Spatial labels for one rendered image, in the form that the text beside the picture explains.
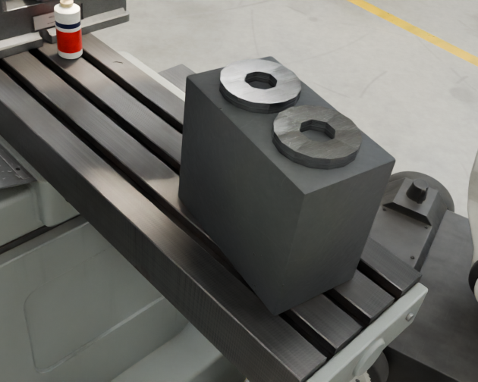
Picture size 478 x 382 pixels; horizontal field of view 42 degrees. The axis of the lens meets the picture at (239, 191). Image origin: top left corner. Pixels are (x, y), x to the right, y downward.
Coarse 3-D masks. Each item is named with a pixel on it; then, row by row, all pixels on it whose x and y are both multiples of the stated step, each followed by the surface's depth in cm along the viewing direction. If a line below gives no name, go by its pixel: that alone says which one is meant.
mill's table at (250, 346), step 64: (0, 64) 104; (64, 64) 102; (128, 64) 104; (0, 128) 98; (64, 128) 90; (128, 128) 93; (64, 192) 89; (128, 192) 81; (128, 256) 82; (192, 256) 74; (384, 256) 78; (192, 320) 76; (256, 320) 68; (320, 320) 69; (384, 320) 72
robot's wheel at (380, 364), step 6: (384, 354) 116; (378, 360) 114; (384, 360) 115; (372, 366) 112; (378, 366) 113; (384, 366) 115; (366, 372) 114; (372, 372) 113; (378, 372) 113; (384, 372) 115; (354, 378) 119; (360, 378) 118; (366, 378) 115; (372, 378) 114; (378, 378) 113; (384, 378) 115
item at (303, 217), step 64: (256, 64) 70; (192, 128) 72; (256, 128) 63; (320, 128) 64; (192, 192) 77; (256, 192) 64; (320, 192) 58; (384, 192) 65; (256, 256) 68; (320, 256) 66
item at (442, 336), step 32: (416, 192) 141; (384, 224) 138; (416, 224) 139; (448, 224) 144; (416, 256) 132; (448, 256) 136; (448, 288) 129; (416, 320) 122; (448, 320) 123; (384, 352) 118; (416, 352) 116; (448, 352) 117
